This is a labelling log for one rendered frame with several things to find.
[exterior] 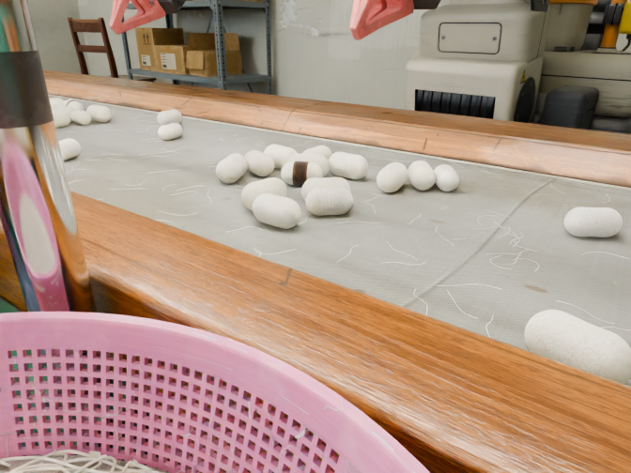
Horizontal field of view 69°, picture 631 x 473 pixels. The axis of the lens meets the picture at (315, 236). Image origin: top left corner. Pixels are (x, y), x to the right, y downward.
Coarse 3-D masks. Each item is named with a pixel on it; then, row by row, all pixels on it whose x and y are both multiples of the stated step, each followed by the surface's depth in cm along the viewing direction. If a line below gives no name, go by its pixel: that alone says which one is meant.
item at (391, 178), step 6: (396, 162) 37; (384, 168) 36; (390, 168) 35; (396, 168) 36; (402, 168) 36; (378, 174) 36; (384, 174) 35; (390, 174) 35; (396, 174) 35; (402, 174) 36; (378, 180) 36; (384, 180) 35; (390, 180) 35; (396, 180) 35; (402, 180) 36; (378, 186) 36; (384, 186) 35; (390, 186) 35; (396, 186) 35
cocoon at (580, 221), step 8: (576, 208) 28; (584, 208) 28; (592, 208) 28; (600, 208) 28; (608, 208) 28; (568, 216) 29; (576, 216) 28; (584, 216) 28; (592, 216) 28; (600, 216) 28; (608, 216) 28; (616, 216) 28; (568, 224) 28; (576, 224) 28; (584, 224) 28; (592, 224) 28; (600, 224) 28; (608, 224) 28; (616, 224) 28; (568, 232) 29; (576, 232) 28; (584, 232) 28; (592, 232) 28; (600, 232) 28; (608, 232) 28; (616, 232) 28
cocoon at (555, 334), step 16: (544, 320) 17; (560, 320) 17; (576, 320) 17; (528, 336) 18; (544, 336) 17; (560, 336) 17; (576, 336) 16; (592, 336) 16; (608, 336) 16; (544, 352) 17; (560, 352) 17; (576, 352) 16; (592, 352) 16; (608, 352) 16; (624, 352) 16; (592, 368) 16; (608, 368) 16; (624, 368) 16
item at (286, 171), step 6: (288, 162) 37; (312, 162) 37; (282, 168) 37; (288, 168) 37; (312, 168) 36; (318, 168) 37; (282, 174) 37; (288, 174) 37; (312, 174) 36; (318, 174) 37; (288, 180) 37
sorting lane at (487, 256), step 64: (64, 128) 58; (128, 128) 58; (192, 128) 58; (256, 128) 58; (128, 192) 36; (192, 192) 36; (384, 192) 36; (448, 192) 36; (512, 192) 37; (576, 192) 37; (320, 256) 26; (384, 256) 26; (448, 256) 26; (512, 256) 26; (576, 256) 26; (448, 320) 20; (512, 320) 21
